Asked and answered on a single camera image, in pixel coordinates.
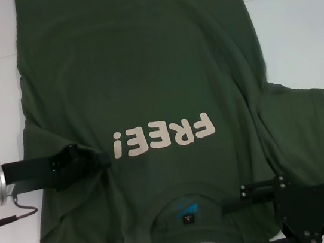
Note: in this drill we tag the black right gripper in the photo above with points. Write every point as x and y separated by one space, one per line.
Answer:
312 203

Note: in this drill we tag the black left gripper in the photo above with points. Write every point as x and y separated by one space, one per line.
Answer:
28 176

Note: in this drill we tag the dark green FREE T-shirt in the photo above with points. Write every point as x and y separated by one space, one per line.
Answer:
144 84

